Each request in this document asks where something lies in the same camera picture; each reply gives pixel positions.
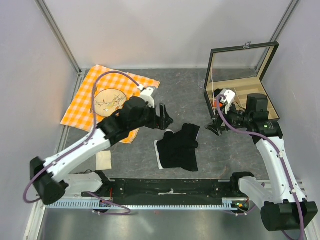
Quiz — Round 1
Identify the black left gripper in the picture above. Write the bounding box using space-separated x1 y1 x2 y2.
129 101 173 131

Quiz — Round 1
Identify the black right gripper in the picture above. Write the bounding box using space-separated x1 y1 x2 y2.
205 99 253 137

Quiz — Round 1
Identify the black white trimmed underwear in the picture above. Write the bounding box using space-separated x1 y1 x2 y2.
154 123 200 172

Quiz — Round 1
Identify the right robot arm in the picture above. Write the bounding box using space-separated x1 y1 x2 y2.
216 89 318 232

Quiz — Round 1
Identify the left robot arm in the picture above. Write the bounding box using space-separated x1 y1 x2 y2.
28 96 174 205

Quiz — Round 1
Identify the black rolled underwear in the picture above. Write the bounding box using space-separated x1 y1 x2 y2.
213 88 223 98

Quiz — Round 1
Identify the black divided storage box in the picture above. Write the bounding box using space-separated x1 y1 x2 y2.
204 41 279 119

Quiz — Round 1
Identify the beige bird pattern plate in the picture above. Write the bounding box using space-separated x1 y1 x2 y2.
94 88 127 117

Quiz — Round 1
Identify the beige folded cloth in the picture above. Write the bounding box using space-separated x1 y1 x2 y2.
95 150 112 171

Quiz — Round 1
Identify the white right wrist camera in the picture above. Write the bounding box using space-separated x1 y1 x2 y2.
219 88 236 114

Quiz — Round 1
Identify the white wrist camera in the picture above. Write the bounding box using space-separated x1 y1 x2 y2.
137 84 157 108
219 88 236 114

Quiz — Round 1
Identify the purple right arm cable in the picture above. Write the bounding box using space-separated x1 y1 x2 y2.
215 93 306 240

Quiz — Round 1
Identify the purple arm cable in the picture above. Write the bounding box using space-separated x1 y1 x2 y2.
215 93 306 240
23 70 144 216

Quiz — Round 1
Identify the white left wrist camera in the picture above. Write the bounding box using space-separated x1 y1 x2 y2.
137 84 157 108

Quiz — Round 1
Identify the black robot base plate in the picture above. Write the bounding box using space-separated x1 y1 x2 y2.
94 171 248 204

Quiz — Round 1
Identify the light blue cable duct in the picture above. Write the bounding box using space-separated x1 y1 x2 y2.
46 197 247 211

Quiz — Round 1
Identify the aluminium right frame post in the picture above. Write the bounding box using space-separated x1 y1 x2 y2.
254 0 302 73

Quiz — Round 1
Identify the aluminium frame post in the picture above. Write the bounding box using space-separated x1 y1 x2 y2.
254 0 302 73
34 0 83 76

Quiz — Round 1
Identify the aluminium left frame post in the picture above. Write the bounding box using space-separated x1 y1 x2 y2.
34 0 83 76

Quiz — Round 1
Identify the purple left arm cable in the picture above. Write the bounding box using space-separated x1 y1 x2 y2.
23 70 144 216

